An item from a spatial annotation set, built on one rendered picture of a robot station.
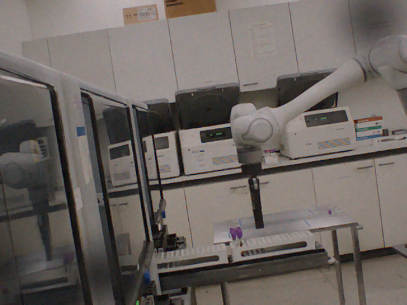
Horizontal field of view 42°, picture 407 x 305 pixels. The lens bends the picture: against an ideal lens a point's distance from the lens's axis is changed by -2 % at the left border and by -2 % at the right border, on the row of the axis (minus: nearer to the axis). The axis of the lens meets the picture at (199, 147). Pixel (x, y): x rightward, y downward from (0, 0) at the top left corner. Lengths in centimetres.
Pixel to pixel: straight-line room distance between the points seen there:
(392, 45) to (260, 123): 51
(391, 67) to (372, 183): 267
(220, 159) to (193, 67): 83
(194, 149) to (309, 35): 138
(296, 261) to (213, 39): 290
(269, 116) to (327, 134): 263
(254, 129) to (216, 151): 255
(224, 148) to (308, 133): 67
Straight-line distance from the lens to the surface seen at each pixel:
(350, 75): 199
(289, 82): 450
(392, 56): 184
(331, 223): 229
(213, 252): 190
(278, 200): 429
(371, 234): 453
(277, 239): 195
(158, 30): 455
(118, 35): 457
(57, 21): 504
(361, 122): 483
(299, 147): 429
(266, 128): 167
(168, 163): 420
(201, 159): 420
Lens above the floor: 133
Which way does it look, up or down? 3 degrees down
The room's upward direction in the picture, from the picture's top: 8 degrees counter-clockwise
